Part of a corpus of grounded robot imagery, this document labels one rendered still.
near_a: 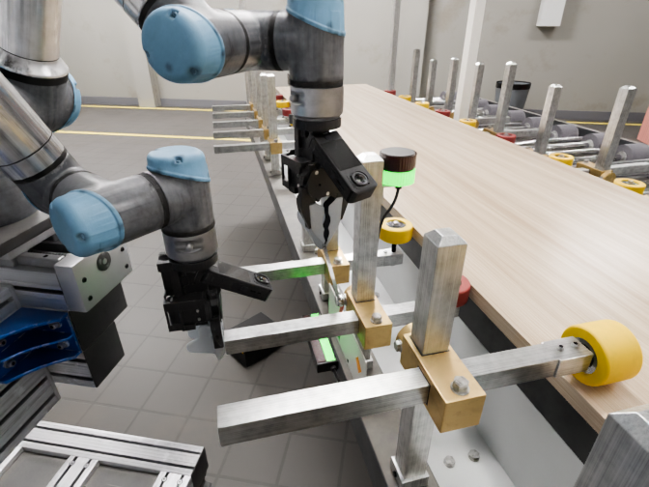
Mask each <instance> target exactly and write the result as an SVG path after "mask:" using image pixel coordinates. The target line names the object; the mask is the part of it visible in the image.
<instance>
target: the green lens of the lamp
mask: <svg viewBox="0 0 649 487"><path fill-rule="evenodd" d="M414 175H415V168H414V169H413V170H412V171H410V172H406V173H393V172H387V171H384V170H383V177H382V183H383V184H384V185H387V186H409V185H412V184H413V183H414Z"/></svg>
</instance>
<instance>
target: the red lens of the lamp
mask: <svg viewBox="0 0 649 487"><path fill-rule="evenodd" d="M381 150H382V149H381ZM381 150H380V157H381V158H382V159H383V161H384V164H383V169H385V170H389V171H410V170H412V169H414V168H415V166H416V158H417V153H416V152H415V155H413V156H411V157H405V158H396V157H390V156H386V155H384V154H383V153H382V152H381Z"/></svg>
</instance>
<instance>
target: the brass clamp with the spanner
mask: <svg viewBox="0 0 649 487"><path fill-rule="evenodd" d="M344 294H345V295H346V297H347V305H346V311H352V310H354V312H355V314H356V316H357V318H358V333H357V336H358V338H359V340H360V342H361V344H362V346H363V348H364V350H368V349H374V348H379V347H384V346H390V343H391V333H392V322H391V321H390V319H389V318H388V316H387V314H386V313H385V311H384V309H383V308H382V306H381V304H380V302H379V300H378V299H377V297H376V296H375V299H374V300H373V301H362V302H356V301H355V299H354V297H353V294H352V285H351V286H349V287H348V288H347V289H346V290H345V292H344ZM378 312H379V313H380V315H381V318H382V323H381V324H378V325H376V324H373V323H371V321H370V319H371V317H372V314H373V313H378Z"/></svg>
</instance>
